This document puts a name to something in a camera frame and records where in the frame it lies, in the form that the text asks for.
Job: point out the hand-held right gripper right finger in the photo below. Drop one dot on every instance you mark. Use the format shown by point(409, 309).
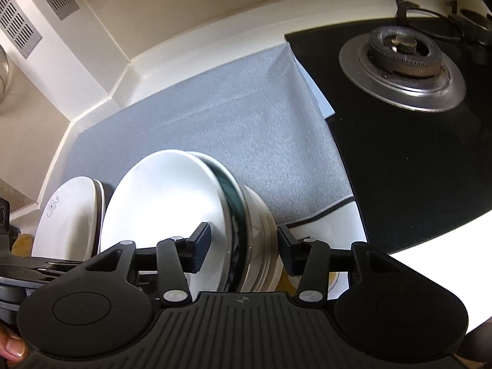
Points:
point(286, 251)

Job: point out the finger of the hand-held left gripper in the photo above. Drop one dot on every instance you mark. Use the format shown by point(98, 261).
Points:
point(53, 266)

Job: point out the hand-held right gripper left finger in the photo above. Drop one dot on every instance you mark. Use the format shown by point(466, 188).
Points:
point(202, 240)

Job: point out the cream ceramic bowl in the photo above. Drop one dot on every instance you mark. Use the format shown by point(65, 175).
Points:
point(259, 230)

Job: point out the dark green rimmed plate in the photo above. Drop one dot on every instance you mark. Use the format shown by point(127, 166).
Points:
point(234, 207)

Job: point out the white plate grey scroll print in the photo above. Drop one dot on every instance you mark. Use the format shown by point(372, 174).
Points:
point(65, 219)

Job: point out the plain white plate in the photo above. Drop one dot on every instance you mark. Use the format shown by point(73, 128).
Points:
point(165, 203)

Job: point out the person's left hand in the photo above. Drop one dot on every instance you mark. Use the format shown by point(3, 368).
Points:
point(11, 348)

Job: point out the white plate yellow print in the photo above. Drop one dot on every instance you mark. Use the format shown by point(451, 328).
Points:
point(289, 283)

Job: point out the yellow round object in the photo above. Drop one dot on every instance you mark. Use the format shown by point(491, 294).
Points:
point(23, 244)

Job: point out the grey mat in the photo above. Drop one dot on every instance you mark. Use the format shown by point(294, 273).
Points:
point(230, 130)

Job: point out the black glass cooktop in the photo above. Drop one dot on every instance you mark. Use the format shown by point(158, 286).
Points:
point(384, 153)

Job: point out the metal mesh strainer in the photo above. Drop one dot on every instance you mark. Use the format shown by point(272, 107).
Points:
point(3, 80)

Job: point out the gas stove burner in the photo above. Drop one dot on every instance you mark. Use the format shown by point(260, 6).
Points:
point(403, 84)

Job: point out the black stove pan support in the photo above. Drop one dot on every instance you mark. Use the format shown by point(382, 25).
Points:
point(403, 9)

